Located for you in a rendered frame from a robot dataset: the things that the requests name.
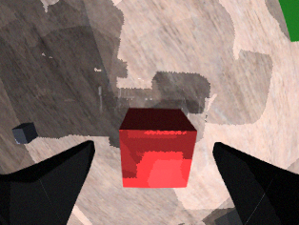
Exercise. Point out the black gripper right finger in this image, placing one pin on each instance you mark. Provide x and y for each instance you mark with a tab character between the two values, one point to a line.
262	194

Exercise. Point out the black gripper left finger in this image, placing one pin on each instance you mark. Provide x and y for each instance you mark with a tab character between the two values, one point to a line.
44	194

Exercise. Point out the red block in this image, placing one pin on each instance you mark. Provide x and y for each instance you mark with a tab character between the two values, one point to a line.
156	148

